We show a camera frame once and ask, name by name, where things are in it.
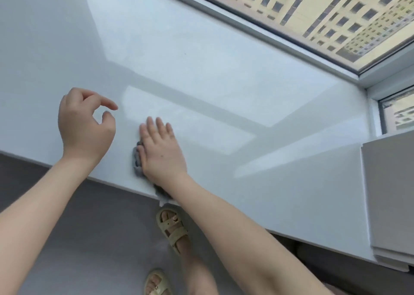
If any person's right hand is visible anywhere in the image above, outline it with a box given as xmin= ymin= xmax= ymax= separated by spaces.
xmin=136 ymin=116 xmax=189 ymax=186

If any person's left hand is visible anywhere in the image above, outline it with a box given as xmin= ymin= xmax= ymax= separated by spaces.
xmin=58 ymin=87 xmax=119 ymax=170

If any grey cleaning cloth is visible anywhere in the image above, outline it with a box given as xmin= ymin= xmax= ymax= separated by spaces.
xmin=131 ymin=139 xmax=179 ymax=208

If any person's right forearm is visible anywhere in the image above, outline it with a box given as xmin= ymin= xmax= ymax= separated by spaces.
xmin=155 ymin=172 xmax=334 ymax=295

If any person's left forearm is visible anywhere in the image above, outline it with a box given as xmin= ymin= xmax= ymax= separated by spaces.
xmin=0 ymin=156 xmax=97 ymax=295

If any person's leg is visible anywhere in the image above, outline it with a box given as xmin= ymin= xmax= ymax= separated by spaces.
xmin=176 ymin=236 xmax=221 ymax=295

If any beige apartment building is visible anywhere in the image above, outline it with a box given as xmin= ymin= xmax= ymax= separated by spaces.
xmin=175 ymin=0 xmax=414 ymax=72

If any white rectangular panel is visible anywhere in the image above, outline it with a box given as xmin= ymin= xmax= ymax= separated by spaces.
xmin=360 ymin=131 xmax=414 ymax=271

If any beige strapped sandal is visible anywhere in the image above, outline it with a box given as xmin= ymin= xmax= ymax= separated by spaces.
xmin=156 ymin=207 xmax=189 ymax=256
xmin=144 ymin=270 xmax=174 ymax=295

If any white window frame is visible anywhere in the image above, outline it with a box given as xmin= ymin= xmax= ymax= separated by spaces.
xmin=139 ymin=0 xmax=414 ymax=136

